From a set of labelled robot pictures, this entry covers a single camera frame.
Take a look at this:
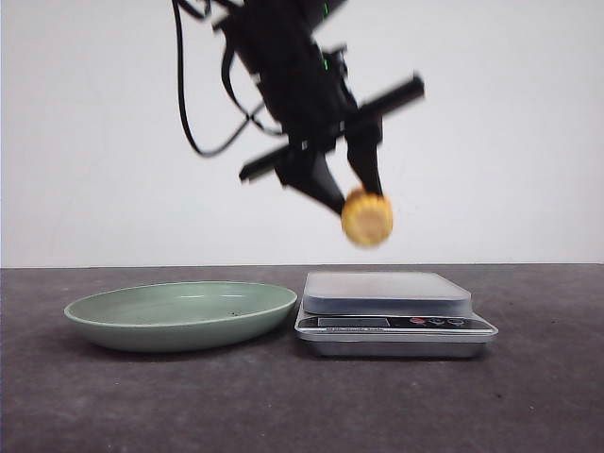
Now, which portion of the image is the yellow corn cob piece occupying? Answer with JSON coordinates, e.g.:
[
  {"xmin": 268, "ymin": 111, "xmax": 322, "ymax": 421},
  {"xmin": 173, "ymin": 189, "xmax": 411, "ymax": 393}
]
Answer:
[{"xmin": 341, "ymin": 187, "xmax": 394, "ymax": 247}]

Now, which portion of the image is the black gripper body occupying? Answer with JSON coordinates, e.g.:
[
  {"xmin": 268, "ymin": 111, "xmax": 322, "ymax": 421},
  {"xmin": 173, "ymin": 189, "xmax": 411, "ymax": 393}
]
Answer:
[{"xmin": 213, "ymin": 8, "xmax": 424, "ymax": 180}]

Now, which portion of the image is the silver digital kitchen scale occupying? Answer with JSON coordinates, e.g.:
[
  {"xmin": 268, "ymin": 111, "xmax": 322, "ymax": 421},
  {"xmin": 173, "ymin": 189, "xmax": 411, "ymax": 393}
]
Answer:
[{"xmin": 294, "ymin": 271, "xmax": 498, "ymax": 359}]

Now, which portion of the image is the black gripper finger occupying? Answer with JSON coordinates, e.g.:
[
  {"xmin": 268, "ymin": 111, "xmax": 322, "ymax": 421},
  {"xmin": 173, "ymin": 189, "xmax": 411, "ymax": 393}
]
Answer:
[
  {"xmin": 277, "ymin": 151, "xmax": 344, "ymax": 216},
  {"xmin": 346, "ymin": 135, "xmax": 383, "ymax": 194}
]

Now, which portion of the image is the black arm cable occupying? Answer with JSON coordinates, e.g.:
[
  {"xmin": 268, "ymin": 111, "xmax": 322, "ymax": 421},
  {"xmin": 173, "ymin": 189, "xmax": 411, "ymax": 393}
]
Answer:
[{"xmin": 171, "ymin": 0, "xmax": 270, "ymax": 159}]

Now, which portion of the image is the green oval plate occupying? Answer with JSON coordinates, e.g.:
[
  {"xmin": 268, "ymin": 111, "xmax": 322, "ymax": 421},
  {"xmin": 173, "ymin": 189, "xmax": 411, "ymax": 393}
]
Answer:
[{"xmin": 64, "ymin": 281, "xmax": 297, "ymax": 353}]

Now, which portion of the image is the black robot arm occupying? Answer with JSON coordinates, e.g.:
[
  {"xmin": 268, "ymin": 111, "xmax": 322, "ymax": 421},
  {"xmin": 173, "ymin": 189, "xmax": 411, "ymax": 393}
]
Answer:
[{"xmin": 214, "ymin": 1, "xmax": 425, "ymax": 214}]

